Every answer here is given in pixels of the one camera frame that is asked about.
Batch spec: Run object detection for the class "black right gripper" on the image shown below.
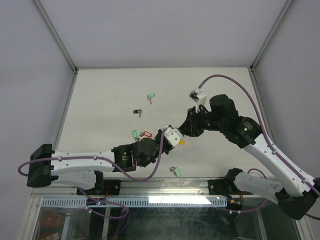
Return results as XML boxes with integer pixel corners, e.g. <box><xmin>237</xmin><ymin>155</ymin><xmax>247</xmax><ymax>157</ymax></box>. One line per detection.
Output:
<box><xmin>177</xmin><ymin>106</ymin><xmax>226</xmax><ymax>138</ymax></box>

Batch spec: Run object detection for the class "green key tag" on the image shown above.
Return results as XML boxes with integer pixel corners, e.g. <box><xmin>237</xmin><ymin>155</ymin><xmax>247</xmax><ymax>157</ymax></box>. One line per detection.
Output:
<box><xmin>147</xmin><ymin>93</ymin><xmax>156</xmax><ymax>98</ymax></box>
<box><xmin>132</xmin><ymin>130</ymin><xmax>138</xmax><ymax>140</ymax></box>
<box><xmin>169</xmin><ymin>166</ymin><xmax>182</xmax><ymax>178</ymax></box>

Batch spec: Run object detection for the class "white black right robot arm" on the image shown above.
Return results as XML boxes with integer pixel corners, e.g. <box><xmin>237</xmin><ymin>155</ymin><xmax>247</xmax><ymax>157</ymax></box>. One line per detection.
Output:
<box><xmin>179</xmin><ymin>92</ymin><xmax>320</xmax><ymax>220</ymax></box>

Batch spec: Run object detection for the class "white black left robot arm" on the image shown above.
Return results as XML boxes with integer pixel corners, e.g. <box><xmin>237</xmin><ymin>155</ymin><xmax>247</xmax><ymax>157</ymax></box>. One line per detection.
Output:
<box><xmin>26</xmin><ymin>125</ymin><xmax>184</xmax><ymax>195</ymax></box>

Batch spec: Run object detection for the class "yellow key tag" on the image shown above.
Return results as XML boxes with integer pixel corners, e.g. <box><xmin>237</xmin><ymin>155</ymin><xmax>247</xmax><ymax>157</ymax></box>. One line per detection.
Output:
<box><xmin>178</xmin><ymin>139</ymin><xmax>186</xmax><ymax>145</ymax></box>

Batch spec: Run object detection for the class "red key tag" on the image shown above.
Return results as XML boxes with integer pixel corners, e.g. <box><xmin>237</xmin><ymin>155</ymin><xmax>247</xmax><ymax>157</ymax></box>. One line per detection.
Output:
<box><xmin>139</xmin><ymin>131</ymin><xmax>153</xmax><ymax>138</ymax></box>

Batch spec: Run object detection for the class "silver key on black tag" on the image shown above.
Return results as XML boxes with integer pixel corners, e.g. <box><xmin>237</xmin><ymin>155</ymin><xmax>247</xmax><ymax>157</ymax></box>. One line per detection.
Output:
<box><xmin>137</xmin><ymin>109</ymin><xmax>143</xmax><ymax>118</ymax></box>

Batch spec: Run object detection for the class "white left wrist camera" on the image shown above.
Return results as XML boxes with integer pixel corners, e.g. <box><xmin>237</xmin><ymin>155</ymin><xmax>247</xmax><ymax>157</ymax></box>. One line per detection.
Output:
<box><xmin>164</xmin><ymin>125</ymin><xmax>184</xmax><ymax>147</ymax></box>

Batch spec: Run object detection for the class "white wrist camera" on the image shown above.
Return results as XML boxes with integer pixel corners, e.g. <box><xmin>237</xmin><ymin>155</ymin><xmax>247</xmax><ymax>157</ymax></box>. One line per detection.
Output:
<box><xmin>189</xmin><ymin>87</ymin><xmax>207</xmax><ymax>113</ymax></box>
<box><xmin>164</xmin><ymin>125</ymin><xmax>184</xmax><ymax>147</ymax></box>

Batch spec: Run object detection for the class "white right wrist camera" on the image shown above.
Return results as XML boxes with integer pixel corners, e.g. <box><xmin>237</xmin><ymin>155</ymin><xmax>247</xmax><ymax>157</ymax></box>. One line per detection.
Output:
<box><xmin>189</xmin><ymin>87</ymin><xmax>207</xmax><ymax>113</ymax></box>

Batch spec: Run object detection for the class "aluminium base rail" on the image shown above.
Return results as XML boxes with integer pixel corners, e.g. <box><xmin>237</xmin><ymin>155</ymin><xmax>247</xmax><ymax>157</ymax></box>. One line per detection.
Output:
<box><xmin>104</xmin><ymin>177</ymin><xmax>222</xmax><ymax>197</ymax></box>

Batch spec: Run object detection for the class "white slotted cable duct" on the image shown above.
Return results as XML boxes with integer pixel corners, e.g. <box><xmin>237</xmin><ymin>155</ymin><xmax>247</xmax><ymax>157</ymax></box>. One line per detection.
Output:
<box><xmin>42</xmin><ymin>196</ymin><xmax>228</xmax><ymax>208</ymax></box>

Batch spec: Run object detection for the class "aluminium frame right post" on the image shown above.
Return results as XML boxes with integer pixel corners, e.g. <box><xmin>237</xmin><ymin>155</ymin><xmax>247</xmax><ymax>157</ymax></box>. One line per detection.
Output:
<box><xmin>250</xmin><ymin>0</ymin><xmax>296</xmax><ymax>72</ymax></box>

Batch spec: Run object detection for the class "aluminium frame post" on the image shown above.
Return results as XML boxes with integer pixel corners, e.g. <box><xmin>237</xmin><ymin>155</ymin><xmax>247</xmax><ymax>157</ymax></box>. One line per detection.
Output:
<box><xmin>31</xmin><ymin>0</ymin><xmax>78</xmax><ymax>74</ymax></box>
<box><xmin>250</xmin><ymin>0</ymin><xmax>296</xmax><ymax>72</ymax></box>

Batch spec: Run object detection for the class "aluminium frame left post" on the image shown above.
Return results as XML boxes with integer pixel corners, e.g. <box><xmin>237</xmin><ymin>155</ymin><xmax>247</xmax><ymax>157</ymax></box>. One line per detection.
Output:
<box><xmin>31</xmin><ymin>0</ymin><xmax>78</xmax><ymax>74</ymax></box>

